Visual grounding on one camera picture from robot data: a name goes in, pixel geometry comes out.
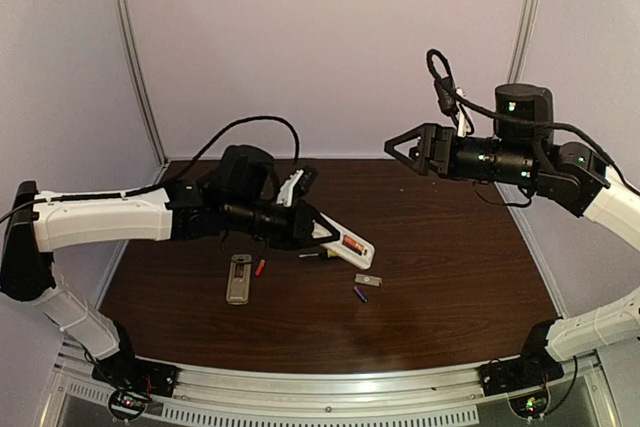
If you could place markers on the yellow handled screwdriver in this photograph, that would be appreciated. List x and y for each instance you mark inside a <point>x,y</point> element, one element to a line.
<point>324,255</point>

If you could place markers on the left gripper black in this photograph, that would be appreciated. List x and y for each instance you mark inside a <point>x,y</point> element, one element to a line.
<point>303,226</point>

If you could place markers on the grey battery cover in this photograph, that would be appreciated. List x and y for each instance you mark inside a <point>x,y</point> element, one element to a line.
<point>368,280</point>

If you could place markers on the left aluminium frame post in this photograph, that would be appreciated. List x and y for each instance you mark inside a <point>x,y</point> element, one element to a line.
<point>133,61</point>

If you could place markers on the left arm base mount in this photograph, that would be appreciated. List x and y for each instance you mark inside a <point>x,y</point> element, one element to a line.
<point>144,377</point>

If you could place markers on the grey remote control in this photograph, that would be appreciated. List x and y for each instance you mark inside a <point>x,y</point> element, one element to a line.
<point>238,284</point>

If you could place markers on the right aluminium frame post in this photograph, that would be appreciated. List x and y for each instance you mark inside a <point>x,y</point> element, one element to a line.
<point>524,33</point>

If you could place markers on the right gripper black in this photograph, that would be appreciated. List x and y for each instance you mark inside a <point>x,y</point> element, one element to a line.
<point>443,148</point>

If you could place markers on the orange battery in white remote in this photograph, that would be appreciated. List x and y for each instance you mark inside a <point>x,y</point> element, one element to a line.
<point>354,245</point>

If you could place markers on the aluminium frame post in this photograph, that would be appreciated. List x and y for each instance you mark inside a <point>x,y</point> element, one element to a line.
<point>524,33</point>
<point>133,61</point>

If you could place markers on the aluminium front rail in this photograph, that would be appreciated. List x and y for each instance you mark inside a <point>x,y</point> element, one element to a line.
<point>436,397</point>

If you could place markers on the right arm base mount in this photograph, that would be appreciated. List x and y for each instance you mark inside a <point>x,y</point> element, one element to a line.
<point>518,373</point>

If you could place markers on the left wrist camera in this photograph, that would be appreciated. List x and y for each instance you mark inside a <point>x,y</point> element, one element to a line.
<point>300,182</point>

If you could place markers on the red battery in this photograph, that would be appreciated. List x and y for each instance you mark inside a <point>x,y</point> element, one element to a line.
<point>260,268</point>

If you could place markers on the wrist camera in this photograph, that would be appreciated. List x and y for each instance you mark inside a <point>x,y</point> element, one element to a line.
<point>300,182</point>
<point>452,109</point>

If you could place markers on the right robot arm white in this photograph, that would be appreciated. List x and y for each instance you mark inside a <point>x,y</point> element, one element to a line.
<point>577,176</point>

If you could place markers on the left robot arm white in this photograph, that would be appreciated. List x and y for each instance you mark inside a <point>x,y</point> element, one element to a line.
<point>228,198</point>

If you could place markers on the white remote control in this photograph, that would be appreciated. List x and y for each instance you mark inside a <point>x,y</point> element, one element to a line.
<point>361,262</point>

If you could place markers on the purple battery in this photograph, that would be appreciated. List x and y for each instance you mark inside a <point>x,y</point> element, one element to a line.
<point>360,294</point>

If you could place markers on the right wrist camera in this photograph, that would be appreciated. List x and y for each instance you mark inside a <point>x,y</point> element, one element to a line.
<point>452,109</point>

